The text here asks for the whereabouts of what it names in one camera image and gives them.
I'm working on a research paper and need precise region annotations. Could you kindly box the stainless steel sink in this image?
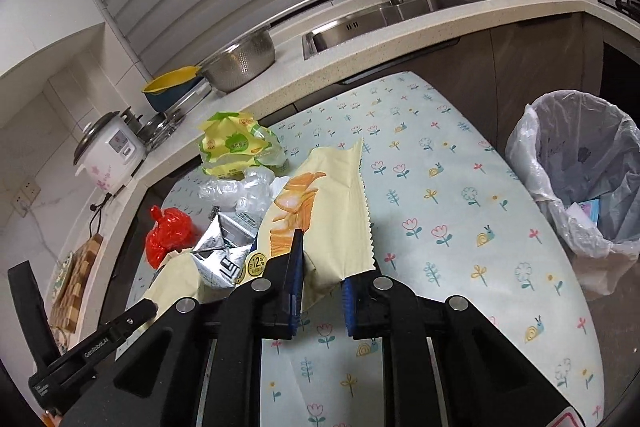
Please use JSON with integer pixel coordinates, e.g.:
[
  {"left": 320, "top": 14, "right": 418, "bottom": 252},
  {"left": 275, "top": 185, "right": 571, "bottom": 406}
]
[{"left": 301, "top": 0, "right": 495, "bottom": 60}]

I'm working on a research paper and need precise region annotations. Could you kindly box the grey milk carton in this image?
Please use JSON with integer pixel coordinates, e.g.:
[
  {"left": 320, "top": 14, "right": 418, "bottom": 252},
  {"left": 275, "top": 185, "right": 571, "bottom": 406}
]
[{"left": 191, "top": 212, "right": 261, "bottom": 290}]

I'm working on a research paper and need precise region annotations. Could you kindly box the trash bin with plastic liner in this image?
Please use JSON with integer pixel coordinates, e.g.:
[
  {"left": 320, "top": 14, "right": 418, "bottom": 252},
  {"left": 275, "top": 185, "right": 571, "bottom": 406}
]
[{"left": 505, "top": 90, "right": 640, "bottom": 298}]

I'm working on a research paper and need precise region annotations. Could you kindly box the pale yellow chip wrapper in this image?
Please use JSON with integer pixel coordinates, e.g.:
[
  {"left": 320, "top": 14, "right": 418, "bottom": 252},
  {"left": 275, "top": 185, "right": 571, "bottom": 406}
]
[{"left": 235, "top": 139, "right": 378, "bottom": 313}]

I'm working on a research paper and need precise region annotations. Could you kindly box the clear plastic bag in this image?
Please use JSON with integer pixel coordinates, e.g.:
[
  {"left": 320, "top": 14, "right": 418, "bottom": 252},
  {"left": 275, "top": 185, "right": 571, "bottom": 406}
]
[{"left": 199, "top": 168, "right": 291, "bottom": 220}]

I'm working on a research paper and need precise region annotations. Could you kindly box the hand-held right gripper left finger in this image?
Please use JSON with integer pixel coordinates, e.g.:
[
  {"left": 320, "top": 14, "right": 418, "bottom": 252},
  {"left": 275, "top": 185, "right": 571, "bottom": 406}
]
[{"left": 62, "top": 229, "right": 306, "bottom": 427}]

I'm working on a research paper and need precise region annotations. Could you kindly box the yellow green plastic bag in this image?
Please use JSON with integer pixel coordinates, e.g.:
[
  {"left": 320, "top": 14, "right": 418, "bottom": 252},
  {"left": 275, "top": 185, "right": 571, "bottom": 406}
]
[{"left": 200, "top": 112, "right": 287, "bottom": 180}]

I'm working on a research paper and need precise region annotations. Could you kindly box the stainless steel colander bowl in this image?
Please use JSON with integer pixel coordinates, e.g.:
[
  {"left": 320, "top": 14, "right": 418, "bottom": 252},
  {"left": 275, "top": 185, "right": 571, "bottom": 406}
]
[{"left": 200, "top": 27, "right": 277, "bottom": 94}]

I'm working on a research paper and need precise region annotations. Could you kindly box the black power cord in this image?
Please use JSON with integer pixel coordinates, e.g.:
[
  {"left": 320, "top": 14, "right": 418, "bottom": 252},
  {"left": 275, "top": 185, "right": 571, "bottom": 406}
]
[{"left": 90, "top": 192, "right": 113, "bottom": 238}]

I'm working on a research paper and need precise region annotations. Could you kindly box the yellow and blue colander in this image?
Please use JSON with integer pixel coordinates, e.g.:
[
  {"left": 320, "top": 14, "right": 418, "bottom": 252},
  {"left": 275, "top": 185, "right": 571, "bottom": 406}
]
[{"left": 141, "top": 66, "right": 206, "bottom": 112}]

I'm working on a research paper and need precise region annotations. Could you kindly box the red plastic bag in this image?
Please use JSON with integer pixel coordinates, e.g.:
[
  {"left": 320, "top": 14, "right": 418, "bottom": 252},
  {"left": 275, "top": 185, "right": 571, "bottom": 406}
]
[{"left": 145, "top": 205, "right": 205, "bottom": 269}]

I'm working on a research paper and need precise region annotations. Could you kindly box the black gas stove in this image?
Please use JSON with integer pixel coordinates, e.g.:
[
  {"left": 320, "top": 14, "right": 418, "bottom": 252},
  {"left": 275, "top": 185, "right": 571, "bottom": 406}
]
[{"left": 597, "top": 0, "right": 640, "bottom": 15}]

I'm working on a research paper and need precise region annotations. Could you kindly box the patterned plate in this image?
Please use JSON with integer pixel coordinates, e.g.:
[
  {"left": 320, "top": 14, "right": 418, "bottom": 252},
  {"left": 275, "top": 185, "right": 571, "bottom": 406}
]
[{"left": 52, "top": 257, "right": 76, "bottom": 303}]

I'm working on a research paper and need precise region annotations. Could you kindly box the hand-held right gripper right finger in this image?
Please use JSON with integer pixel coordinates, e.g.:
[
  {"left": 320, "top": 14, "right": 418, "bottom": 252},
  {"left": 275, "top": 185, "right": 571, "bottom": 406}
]
[{"left": 340, "top": 272, "right": 581, "bottom": 427}]

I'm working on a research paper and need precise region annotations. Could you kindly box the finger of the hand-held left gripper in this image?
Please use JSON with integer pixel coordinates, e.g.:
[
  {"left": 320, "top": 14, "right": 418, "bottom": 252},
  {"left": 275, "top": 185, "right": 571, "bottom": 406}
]
[{"left": 111, "top": 299, "right": 159, "bottom": 347}]

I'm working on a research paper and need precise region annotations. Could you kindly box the white floral rice cooker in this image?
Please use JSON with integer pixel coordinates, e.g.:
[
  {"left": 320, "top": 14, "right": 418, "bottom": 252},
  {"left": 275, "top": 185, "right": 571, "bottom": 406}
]
[{"left": 74, "top": 109, "right": 148, "bottom": 195}]

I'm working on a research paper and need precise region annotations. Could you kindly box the floral tablecloth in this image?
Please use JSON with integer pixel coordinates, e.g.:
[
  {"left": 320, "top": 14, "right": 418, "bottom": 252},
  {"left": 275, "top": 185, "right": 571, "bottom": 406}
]
[{"left": 127, "top": 71, "right": 606, "bottom": 427}]

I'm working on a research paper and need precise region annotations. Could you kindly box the wall power outlet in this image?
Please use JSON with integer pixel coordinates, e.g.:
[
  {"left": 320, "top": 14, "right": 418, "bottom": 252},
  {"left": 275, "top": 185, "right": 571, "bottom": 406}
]
[{"left": 14, "top": 181, "right": 42, "bottom": 215}]

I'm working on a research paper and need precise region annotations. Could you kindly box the wooden cutting board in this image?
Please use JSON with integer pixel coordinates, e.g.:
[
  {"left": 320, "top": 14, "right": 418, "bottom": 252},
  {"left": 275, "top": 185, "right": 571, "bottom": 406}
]
[{"left": 50, "top": 233, "right": 104, "bottom": 333}]

